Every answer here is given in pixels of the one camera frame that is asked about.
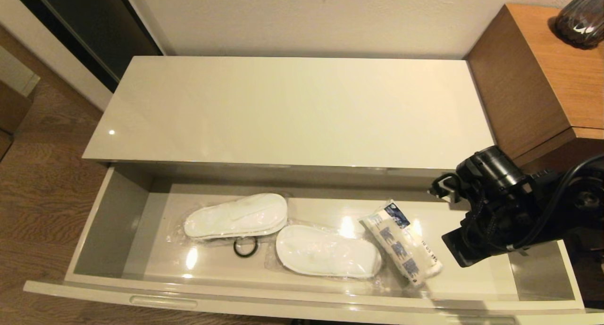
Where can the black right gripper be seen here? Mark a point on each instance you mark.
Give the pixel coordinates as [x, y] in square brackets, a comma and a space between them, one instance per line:
[481, 245]

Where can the white slippers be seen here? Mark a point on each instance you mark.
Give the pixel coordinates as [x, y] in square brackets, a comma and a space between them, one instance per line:
[325, 252]
[236, 216]

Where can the glossy white drawer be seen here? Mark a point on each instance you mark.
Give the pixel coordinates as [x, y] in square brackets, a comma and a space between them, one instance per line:
[141, 249]

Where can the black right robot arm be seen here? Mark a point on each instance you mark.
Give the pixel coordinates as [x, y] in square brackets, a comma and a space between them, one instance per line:
[495, 169]

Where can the white blue printed packet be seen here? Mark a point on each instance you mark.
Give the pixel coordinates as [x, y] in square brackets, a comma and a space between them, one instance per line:
[401, 245]

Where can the brown wooden side cabinet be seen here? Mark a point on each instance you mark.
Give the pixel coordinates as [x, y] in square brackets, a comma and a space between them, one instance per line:
[519, 79]

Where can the glossy white cabinet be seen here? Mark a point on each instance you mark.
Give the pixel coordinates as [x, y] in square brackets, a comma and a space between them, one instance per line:
[292, 112]

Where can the dark ribbed glass vase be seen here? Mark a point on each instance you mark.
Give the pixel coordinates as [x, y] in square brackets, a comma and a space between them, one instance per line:
[583, 20]

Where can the dark door panel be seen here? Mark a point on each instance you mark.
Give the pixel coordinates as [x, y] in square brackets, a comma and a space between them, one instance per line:
[94, 23]

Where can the brown wooden box furniture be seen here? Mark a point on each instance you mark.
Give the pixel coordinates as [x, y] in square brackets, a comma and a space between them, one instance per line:
[12, 112]

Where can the white flat panel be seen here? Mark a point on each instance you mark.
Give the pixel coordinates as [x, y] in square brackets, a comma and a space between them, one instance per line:
[16, 72]

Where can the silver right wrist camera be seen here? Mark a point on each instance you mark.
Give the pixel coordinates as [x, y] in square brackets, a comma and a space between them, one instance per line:
[444, 189]

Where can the white door frame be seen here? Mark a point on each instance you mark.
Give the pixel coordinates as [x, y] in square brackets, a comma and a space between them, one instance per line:
[47, 46]

